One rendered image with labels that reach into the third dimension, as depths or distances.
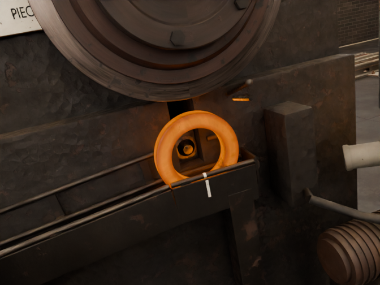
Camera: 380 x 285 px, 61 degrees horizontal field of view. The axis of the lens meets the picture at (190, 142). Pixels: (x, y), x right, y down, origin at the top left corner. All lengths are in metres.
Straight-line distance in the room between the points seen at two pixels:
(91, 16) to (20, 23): 0.22
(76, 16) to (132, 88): 0.15
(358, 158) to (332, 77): 0.23
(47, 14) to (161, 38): 0.19
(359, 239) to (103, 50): 0.64
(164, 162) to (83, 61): 0.25
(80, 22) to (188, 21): 0.18
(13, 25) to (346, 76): 0.78
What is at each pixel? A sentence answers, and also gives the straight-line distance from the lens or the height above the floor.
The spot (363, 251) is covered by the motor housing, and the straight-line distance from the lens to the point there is 0.79.
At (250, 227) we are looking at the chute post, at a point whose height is 0.56.
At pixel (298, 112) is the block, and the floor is 0.79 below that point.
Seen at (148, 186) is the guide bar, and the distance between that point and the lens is 0.73.
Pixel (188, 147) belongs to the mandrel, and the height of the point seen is 0.74.
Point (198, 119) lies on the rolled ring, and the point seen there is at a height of 0.83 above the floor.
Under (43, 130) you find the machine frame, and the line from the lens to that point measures 0.73.
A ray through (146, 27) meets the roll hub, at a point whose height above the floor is 1.02.
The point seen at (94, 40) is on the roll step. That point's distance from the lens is 0.59.
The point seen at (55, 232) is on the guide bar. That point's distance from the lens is 0.70.
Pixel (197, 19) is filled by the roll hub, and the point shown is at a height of 1.02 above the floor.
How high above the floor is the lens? 1.00
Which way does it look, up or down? 19 degrees down
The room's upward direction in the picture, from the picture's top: 11 degrees counter-clockwise
